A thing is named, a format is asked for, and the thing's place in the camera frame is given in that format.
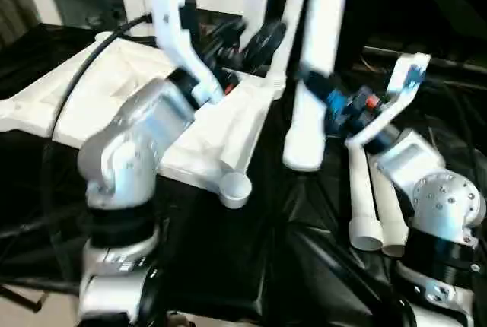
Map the black metal stand leg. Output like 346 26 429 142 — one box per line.
0 284 43 313

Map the dark metal rod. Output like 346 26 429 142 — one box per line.
361 46 487 74

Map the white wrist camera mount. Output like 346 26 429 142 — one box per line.
148 0 226 106
344 52 433 150

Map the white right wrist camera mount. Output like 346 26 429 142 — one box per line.
344 52 433 150

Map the white plastic table top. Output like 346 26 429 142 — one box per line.
0 32 287 210

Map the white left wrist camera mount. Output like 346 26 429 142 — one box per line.
148 0 226 106

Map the black mat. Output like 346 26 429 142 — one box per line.
0 18 487 327

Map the grey curtain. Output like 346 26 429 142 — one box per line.
0 0 40 49

